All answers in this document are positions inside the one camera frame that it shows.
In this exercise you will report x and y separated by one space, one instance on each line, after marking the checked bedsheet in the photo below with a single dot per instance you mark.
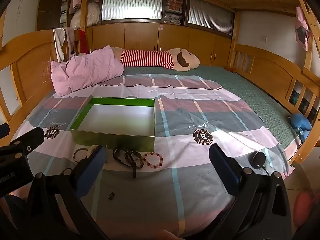
175 120

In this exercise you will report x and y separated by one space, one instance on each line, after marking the stack of newspapers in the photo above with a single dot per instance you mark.
173 12

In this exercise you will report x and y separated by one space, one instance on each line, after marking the pink patterned hanging cloth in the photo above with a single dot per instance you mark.
302 30

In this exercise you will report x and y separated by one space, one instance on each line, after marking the pink quilt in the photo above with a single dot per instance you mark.
87 72

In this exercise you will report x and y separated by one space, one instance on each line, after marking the wooden headboard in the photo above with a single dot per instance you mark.
30 65

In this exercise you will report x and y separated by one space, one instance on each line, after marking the silver bangle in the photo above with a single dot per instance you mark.
75 155

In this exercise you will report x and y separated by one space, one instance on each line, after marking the white wall socket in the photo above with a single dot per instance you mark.
264 39

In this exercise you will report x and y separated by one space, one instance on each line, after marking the white stuffed bags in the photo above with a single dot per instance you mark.
87 15

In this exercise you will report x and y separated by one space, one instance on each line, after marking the pink round object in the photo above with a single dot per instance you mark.
303 210

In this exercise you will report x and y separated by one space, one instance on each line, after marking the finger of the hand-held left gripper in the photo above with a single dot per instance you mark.
27 140
3 130

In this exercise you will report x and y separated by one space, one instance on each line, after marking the wooden wall cabinets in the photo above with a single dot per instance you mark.
150 37

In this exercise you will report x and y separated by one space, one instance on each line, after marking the green bed mat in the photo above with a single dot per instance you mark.
250 92

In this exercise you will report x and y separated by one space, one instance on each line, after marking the black computer mouse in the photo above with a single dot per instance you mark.
257 160

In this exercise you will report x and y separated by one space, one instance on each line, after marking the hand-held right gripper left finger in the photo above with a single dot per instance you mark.
91 170

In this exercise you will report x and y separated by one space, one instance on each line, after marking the wooden footboard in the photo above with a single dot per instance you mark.
270 72

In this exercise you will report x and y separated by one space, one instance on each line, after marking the striped plush toy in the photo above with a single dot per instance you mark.
145 58

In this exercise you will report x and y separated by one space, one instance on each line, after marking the pink hanging clothes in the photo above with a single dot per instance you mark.
76 0

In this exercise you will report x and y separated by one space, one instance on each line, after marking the blue plush toy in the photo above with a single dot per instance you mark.
301 123

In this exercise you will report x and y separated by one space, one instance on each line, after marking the ribbed glass window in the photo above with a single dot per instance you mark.
132 7
210 17

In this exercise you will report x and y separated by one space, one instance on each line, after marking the white grey garment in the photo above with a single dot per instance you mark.
58 45

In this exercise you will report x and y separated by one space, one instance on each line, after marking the red garment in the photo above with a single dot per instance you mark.
82 42

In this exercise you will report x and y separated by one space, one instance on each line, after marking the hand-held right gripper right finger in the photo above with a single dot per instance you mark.
225 170

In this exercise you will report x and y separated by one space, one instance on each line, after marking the green cardboard box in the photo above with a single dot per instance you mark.
112 140

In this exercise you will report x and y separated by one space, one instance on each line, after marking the white wristwatch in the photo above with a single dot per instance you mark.
90 150

